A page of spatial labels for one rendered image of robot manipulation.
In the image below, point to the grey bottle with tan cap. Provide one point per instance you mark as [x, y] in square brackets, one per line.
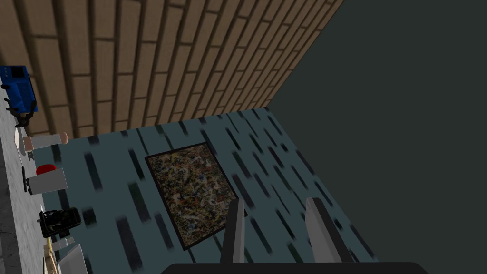
[43, 141]

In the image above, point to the black coffee machine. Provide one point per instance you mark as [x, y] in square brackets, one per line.
[59, 222]

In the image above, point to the pale grey box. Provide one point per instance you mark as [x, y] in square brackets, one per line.
[72, 260]

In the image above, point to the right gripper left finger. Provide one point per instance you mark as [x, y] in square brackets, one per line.
[235, 236]

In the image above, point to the blue box appliance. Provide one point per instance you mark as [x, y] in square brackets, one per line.
[18, 89]

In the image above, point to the framed speckled wall picture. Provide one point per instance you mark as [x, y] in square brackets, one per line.
[192, 194]

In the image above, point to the grey canister with red lid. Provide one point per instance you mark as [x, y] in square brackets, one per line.
[47, 180]

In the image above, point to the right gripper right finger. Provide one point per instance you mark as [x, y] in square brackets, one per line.
[323, 234]

